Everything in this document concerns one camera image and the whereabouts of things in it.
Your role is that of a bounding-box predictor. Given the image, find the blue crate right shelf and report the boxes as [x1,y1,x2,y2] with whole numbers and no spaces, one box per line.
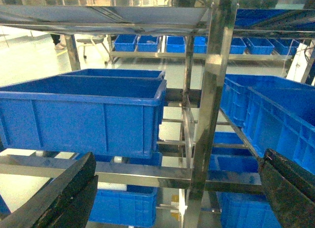
[220,74,315,173]

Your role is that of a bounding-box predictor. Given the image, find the blue bin lower right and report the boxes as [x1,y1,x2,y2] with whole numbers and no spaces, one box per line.
[208,132,281,228]

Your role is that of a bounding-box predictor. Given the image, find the large blue bin left shelf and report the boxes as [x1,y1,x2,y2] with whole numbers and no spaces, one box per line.
[0,75,167,159]

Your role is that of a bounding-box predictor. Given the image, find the person legs in background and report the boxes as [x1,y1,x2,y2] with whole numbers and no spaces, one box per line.
[50,33,65,50]

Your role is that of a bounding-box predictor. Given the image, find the stainless steel shelf rack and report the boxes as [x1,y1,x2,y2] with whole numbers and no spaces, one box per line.
[0,0,315,228]

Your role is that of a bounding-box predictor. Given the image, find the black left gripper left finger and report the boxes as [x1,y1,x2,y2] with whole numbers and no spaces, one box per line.
[0,152,98,228]

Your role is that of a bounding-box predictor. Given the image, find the far steel rack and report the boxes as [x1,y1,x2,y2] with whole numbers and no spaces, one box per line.
[105,33,315,66]

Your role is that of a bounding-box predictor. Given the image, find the small blue bin lower left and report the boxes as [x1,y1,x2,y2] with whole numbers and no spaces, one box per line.
[89,185,158,228]

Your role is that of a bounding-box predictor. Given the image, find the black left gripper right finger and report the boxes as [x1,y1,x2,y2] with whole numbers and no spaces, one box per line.
[258,148,315,228]

